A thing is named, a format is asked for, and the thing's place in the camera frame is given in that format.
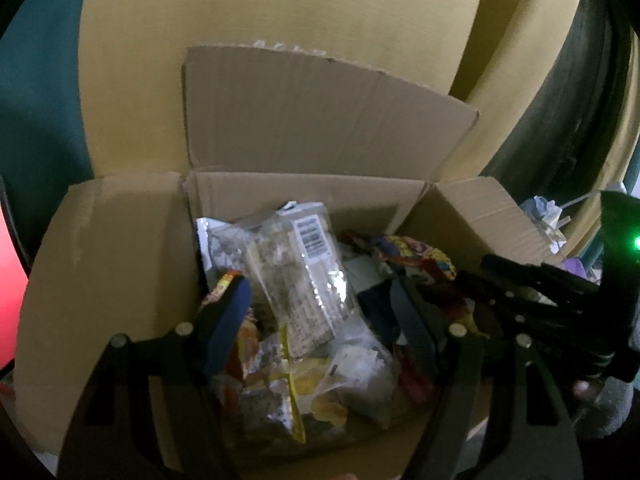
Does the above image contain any yellow edged snack packet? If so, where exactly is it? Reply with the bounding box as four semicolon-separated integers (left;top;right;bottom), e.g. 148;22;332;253
220;330;351;446

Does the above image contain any silver snack packet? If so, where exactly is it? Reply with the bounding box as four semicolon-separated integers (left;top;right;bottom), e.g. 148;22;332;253
195;217;261;292

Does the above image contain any yellow padded panel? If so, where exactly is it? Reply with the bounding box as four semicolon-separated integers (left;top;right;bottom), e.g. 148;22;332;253
80;0;640;271

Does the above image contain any dark snack packet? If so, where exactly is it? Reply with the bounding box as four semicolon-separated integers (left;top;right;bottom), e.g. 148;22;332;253
357;280;402;347

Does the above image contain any person's right forearm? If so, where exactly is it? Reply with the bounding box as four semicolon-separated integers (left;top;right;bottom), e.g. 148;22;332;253
580;380;637;442

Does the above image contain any brown cardboard box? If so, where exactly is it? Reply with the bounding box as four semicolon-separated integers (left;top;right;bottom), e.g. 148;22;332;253
12;45;571;480

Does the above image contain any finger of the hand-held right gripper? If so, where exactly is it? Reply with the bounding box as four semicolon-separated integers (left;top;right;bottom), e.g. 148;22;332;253
480;254;602;302
456;271;597;332

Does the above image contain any blue white packet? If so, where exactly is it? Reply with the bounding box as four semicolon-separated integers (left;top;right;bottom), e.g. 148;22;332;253
520;195;565;227

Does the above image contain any person's right hand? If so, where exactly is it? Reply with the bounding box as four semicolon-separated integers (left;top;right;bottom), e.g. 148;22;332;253
571;379;603;404

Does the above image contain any clear barcode snack packet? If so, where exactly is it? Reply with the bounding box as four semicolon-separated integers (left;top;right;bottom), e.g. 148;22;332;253
245;202;364;361

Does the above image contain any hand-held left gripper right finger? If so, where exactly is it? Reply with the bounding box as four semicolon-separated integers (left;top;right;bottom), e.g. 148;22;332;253
387;277;583;480

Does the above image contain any clear snack bag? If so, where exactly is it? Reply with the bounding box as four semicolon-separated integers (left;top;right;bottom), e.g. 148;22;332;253
320;340;402;429

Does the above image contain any colourful printed snack packet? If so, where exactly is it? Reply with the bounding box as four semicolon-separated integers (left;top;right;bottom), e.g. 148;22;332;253
342;230;458;284

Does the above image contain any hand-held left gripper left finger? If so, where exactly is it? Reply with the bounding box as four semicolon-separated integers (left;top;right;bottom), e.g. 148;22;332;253
57;275;252;480

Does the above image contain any white cable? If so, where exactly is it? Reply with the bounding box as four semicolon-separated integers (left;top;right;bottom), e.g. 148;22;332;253
557;189;604;209

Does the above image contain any teal curtain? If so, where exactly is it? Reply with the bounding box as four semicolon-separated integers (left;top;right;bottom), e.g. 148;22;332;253
0;0;101;241

